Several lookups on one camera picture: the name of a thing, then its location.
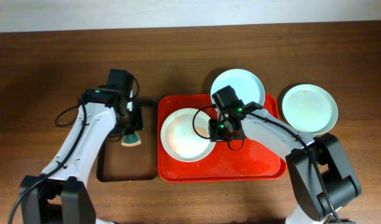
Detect light green plate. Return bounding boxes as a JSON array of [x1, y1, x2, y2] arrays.
[[282, 84, 339, 135]]

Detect white plate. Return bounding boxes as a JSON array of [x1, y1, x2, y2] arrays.
[[160, 108, 215, 162]]

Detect green and yellow sponge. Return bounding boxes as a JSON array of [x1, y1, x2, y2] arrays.
[[121, 132, 142, 147]]

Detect black shallow sponge tray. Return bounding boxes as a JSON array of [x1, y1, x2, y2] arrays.
[[96, 100, 157, 182]]

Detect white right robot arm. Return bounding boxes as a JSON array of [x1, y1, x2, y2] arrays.
[[209, 100, 362, 223]]

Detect light blue plate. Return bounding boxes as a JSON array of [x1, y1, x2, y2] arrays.
[[210, 68, 265, 105]]

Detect red plastic tray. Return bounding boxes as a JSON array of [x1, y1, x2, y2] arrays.
[[157, 93, 286, 183]]

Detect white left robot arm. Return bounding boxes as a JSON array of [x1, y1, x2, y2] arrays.
[[8, 86, 137, 223]]

